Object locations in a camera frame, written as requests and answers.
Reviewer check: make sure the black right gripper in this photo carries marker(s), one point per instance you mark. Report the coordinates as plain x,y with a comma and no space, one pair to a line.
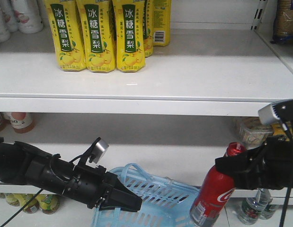
268,166

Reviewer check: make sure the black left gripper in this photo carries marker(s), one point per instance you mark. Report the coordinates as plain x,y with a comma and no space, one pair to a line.
93,185

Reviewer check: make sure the light blue plastic basket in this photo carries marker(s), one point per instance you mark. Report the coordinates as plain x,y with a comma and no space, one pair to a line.
165,202

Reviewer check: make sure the red coke aluminium bottle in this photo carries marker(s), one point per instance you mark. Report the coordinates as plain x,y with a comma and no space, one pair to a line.
215,192

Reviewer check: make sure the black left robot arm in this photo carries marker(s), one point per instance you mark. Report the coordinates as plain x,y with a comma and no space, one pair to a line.
22,164

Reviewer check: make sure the clear water bottle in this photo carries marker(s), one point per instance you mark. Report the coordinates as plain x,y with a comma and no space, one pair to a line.
252,207
269,210

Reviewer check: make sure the clear cookie box yellow label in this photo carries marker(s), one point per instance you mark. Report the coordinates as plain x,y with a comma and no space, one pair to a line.
252,132

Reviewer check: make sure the green tea bottle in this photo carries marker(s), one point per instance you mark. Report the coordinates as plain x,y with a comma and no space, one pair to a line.
14,199
48,203

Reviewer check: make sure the white store shelving unit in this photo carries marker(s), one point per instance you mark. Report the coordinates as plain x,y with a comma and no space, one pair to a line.
174,116

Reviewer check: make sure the orange C100 juice bottle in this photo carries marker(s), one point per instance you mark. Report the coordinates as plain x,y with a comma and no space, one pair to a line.
21,122

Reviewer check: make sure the yellow pear drink bottle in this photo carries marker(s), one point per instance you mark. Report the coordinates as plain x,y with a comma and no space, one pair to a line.
98,34
130,56
64,20

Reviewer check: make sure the white peach drink bottle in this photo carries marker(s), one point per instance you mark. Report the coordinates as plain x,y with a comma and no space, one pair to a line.
28,16
4,32

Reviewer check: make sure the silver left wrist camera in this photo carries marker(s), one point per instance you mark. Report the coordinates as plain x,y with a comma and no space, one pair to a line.
97,150

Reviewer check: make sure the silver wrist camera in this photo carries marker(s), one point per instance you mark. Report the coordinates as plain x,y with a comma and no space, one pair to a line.
277,111
97,150

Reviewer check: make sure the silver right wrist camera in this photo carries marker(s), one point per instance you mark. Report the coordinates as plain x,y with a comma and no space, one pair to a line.
277,111

